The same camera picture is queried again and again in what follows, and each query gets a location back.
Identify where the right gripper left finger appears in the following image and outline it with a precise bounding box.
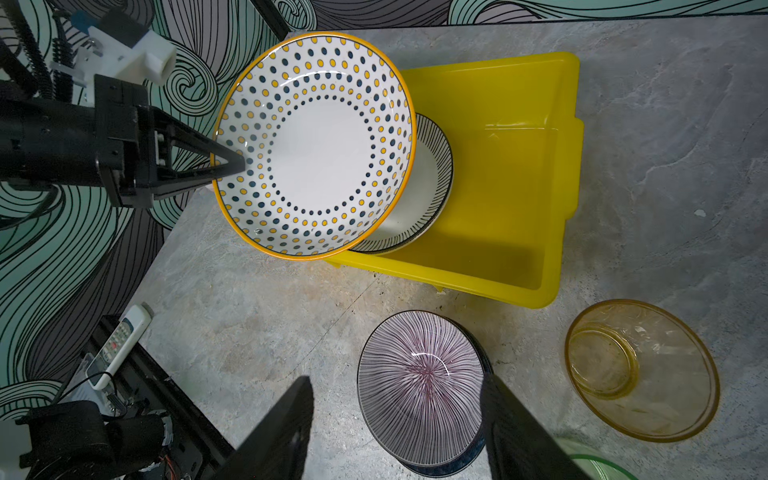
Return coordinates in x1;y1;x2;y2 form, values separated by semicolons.
214;376;314;480

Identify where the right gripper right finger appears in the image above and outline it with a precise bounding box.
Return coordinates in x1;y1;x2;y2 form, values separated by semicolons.
480;374;588;479

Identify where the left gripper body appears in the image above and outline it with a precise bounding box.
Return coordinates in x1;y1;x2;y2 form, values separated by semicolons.
94;75;174;209

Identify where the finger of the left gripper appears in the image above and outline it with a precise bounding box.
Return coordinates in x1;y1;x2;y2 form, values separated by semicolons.
148;157;245;200
152;107;240;159

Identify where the blue floral bowl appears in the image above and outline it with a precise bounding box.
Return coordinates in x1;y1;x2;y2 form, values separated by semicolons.
399;320;493;478

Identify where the purple striped bowl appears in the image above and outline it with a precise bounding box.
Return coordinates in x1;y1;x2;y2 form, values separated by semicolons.
357;310;486;466

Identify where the dotted plate yellow rim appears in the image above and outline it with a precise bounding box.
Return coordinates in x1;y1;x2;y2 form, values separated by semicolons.
214;32;417;261

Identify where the white plate black striped rim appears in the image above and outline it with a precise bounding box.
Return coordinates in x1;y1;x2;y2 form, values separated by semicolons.
353;114;454;255

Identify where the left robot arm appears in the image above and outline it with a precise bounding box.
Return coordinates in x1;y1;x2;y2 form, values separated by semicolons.
1;1;245;209

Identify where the yellow plastic bin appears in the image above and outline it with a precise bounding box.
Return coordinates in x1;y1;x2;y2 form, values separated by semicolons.
331;52;584;309

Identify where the green plastic cup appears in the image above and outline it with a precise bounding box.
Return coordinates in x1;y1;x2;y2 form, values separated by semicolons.
555;438;637;480

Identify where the white remote control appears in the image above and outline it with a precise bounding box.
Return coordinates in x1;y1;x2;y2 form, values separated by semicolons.
86;304;152;391

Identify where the amber plastic cup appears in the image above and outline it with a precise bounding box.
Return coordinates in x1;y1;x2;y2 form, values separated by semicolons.
564;299;720;443

